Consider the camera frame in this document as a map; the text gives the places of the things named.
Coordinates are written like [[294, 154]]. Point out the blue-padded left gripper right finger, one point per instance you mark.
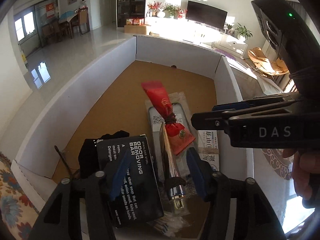
[[254, 218]]

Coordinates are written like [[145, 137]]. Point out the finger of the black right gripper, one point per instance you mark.
[[212, 122], [257, 101]]

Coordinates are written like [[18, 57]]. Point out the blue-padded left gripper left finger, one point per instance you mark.
[[60, 216]]

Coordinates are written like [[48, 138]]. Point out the blue white carton box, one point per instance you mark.
[[209, 148]]

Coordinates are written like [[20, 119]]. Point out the phone case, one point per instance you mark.
[[170, 124]]

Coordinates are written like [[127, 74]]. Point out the red pouch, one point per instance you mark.
[[168, 117]]

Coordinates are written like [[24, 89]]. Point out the bagged bamboo sticks bundle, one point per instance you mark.
[[170, 168]]

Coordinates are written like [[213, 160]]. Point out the black odor removing bar box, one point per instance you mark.
[[132, 190]]

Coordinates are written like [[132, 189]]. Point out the clear cap cosmetic bottle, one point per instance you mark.
[[174, 188]]

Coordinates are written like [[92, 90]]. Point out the person's hand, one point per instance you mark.
[[303, 166]]

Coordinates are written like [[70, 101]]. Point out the orange lounge chair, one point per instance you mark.
[[263, 64]]

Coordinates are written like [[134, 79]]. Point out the green potted plant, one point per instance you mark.
[[243, 33]]

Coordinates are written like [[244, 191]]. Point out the black television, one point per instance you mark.
[[206, 14]]

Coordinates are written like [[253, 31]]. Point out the white tv console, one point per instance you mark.
[[196, 33]]

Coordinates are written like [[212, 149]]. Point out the white storage box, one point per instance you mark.
[[36, 162]]

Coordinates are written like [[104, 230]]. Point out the green plant by flowers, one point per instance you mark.
[[171, 11]]

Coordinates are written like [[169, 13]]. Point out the red flower arrangement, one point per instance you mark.
[[154, 8]]

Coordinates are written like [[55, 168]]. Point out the dark display cabinet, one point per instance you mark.
[[129, 9]]

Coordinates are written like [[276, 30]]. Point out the dining table with chairs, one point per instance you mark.
[[66, 24]]

